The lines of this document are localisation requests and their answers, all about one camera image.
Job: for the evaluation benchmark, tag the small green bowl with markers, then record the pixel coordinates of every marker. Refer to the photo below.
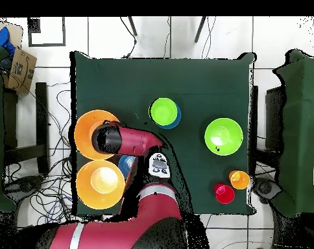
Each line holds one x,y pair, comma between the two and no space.
163,111

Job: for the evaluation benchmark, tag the large orange bowl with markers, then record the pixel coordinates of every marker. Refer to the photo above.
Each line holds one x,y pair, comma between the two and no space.
100,185
83,135

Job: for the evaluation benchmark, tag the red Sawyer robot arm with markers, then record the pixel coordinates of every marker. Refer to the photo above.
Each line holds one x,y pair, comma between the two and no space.
151,215

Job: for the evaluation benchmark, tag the dark green table cloth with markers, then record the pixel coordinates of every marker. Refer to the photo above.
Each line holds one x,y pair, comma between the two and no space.
159,77

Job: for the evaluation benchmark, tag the large green bowl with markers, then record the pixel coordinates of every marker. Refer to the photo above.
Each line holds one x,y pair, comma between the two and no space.
223,136

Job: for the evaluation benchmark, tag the red cup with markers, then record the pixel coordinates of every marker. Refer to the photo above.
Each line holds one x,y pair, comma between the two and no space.
224,193

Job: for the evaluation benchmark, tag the orange cup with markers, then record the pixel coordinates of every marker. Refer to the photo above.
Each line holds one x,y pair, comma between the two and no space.
240,180

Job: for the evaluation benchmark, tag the black tripod leg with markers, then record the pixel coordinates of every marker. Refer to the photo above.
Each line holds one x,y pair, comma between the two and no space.
200,28
132,26

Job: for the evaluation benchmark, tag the black bench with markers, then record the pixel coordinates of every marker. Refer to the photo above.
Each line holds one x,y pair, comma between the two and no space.
41,116

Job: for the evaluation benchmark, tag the cardboard box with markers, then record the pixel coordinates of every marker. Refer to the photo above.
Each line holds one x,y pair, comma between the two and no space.
20,70

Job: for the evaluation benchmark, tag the blue cloth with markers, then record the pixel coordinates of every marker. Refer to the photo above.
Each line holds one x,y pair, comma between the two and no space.
1,39

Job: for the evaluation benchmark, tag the black pedestal foot with knob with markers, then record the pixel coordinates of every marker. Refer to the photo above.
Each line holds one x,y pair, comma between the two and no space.
24,184

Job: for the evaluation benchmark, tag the black square frame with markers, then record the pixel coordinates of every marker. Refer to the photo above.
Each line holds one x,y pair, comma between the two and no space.
29,32

